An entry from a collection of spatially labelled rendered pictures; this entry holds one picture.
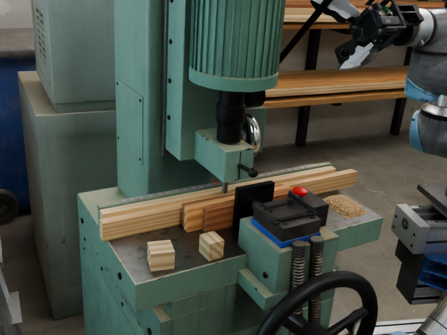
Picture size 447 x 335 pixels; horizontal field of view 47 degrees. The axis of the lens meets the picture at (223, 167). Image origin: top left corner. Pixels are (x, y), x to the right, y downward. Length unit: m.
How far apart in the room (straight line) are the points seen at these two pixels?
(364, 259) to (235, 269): 1.82
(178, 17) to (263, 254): 0.50
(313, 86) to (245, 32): 2.61
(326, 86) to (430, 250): 2.16
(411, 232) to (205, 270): 0.75
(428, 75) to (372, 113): 3.40
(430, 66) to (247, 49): 0.42
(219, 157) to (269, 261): 0.24
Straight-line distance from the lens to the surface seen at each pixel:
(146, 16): 1.13
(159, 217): 1.05
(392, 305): 2.51
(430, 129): 1.54
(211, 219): 1.04
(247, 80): 0.94
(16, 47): 2.64
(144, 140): 1.20
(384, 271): 2.72
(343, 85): 3.65
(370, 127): 4.61
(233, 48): 0.93
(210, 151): 1.07
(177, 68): 1.09
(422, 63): 1.18
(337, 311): 1.36
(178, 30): 1.07
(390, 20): 1.02
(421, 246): 1.54
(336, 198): 1.23
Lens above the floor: 1.45
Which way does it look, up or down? 24 degrees down
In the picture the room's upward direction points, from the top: 4 degrees clockwise
